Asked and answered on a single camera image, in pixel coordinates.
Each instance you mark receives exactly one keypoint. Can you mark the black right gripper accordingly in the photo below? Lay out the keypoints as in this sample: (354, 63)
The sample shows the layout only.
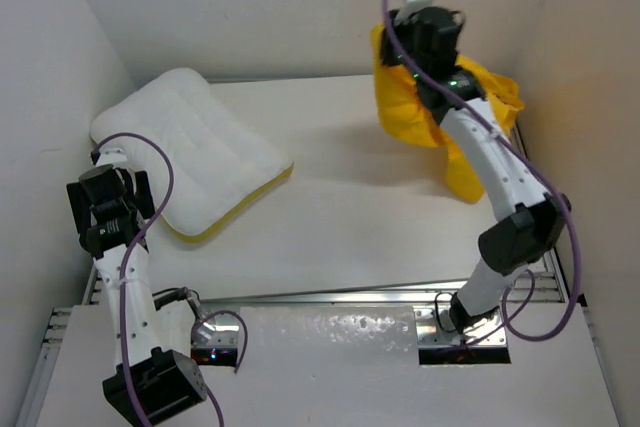
(397, 26)

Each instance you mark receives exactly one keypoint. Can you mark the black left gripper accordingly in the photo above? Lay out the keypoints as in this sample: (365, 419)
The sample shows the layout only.
(136, 193)

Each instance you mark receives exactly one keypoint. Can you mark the yellow pillowcase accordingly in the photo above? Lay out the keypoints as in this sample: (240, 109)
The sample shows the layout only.
(402, 115)

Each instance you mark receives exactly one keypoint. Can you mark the white pillow with yellow edge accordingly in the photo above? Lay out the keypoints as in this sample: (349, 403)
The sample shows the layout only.
(207, 164)

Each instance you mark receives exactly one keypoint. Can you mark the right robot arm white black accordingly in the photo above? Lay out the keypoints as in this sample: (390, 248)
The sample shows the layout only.
(528, 217)

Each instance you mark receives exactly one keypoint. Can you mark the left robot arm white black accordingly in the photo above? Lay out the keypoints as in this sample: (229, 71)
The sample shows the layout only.
(155, 376)

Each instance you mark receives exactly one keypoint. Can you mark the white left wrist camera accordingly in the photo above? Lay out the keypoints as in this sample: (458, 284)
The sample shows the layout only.
(114, 156)

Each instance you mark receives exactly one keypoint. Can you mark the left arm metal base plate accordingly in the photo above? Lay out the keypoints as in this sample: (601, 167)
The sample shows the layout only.
(219, 340)

